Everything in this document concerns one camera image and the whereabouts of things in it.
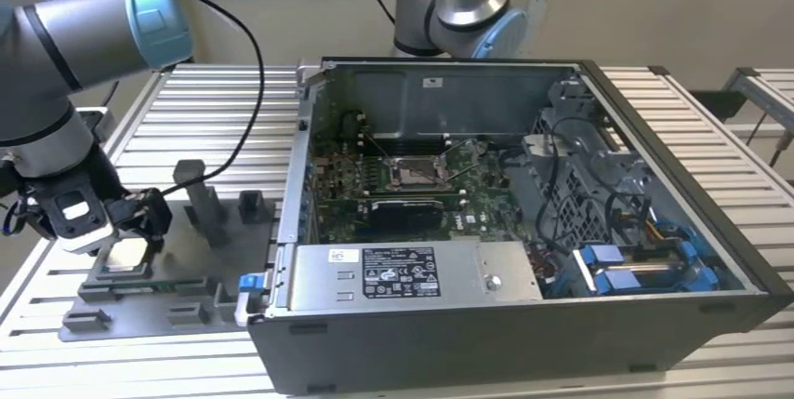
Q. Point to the silver topped CPU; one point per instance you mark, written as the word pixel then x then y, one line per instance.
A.
pixel 124 255

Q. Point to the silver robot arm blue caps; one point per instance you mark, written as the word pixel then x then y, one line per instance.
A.
pixel 61 36

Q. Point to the CPU socket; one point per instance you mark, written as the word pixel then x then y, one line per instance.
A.
pixel 415 173

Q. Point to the grey parts rack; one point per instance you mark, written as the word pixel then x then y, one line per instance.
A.
pixel 185 250

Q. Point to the green RAM stick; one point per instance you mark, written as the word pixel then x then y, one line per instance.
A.
pixel 157 286

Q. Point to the blue release latch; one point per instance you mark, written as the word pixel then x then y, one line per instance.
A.
pixel 247 283

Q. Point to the silver power supply unit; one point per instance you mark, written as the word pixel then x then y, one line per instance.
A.
pixel 316 278

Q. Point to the black graphics card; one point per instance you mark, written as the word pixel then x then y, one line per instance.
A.
pixel 403 217

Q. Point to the green motherboard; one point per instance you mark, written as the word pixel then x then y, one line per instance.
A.
pixel 489 203

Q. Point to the black open PC case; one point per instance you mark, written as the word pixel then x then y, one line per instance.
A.
pixel 433 352

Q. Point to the grey perforated drive cage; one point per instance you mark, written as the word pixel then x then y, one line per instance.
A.
pixel 576 213

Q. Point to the blue disk carrier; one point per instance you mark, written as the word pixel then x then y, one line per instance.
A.
pixel 620 280
pixel 602 255

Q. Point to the blue plastic drive latch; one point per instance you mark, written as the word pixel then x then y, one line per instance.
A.
pixel 700 269

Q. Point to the black rectangular block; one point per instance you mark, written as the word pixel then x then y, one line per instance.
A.
pixel 719 103

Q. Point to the black and white wrist camera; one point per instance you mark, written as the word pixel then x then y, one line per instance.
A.
pixel 74 213

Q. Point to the aluminium frame side table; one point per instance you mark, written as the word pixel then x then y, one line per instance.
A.
pixel 752 87

